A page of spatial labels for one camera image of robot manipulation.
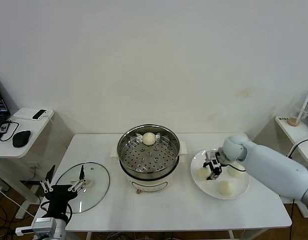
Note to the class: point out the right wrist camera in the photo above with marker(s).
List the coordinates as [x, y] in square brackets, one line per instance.
[214, 164]

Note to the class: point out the black computer mouse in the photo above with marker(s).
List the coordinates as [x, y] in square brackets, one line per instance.
[21, 138]

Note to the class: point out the white electric cooker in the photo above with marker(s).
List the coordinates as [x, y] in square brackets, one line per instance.
[148, 183]

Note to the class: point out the round glass pot lid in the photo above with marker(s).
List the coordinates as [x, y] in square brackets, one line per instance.
[93, 190]

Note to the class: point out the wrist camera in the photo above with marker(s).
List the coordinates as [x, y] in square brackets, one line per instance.
[214, 164]
[25, 231]

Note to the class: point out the clear plastic drink cup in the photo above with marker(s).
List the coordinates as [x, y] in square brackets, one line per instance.
[292, 121]

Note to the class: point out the white round plate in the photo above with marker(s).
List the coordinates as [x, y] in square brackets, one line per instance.
[211, 192]

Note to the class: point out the steel steamer basket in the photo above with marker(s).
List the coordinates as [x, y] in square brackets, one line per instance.
[133, 160]

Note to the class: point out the flat white box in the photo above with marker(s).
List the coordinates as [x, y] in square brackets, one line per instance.
[24, 113]

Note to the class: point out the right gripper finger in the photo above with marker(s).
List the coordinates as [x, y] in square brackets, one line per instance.
[215, 175]
[207, 165]

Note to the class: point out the white side table with laptop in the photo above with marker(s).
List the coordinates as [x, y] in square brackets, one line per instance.
[4, 150]

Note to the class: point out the light blue right robot arm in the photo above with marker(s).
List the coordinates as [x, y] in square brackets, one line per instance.
[268, 165]

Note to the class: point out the plastic cup with straw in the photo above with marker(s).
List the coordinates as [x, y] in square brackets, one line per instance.
[304, 102]

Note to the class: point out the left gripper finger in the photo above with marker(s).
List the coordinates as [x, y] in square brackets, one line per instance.
[51, 173]
[81, 173]

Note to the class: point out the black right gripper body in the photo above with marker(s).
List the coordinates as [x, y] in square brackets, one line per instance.
[216, 157]

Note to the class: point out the white side table with cup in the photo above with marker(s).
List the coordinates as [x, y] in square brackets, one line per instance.
[293, 132]

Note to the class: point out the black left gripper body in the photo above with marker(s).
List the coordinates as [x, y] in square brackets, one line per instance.
[60, 195]

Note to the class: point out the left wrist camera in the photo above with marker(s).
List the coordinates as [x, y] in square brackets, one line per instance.
[25, 231]

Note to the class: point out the black and white phone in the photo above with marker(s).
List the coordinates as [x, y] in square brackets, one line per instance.
[39, 114]

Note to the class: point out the white steamed baozi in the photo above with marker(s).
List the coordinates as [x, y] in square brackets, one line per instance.
[148, 138]
[201, 173]
[225, 188]
[235, 173]

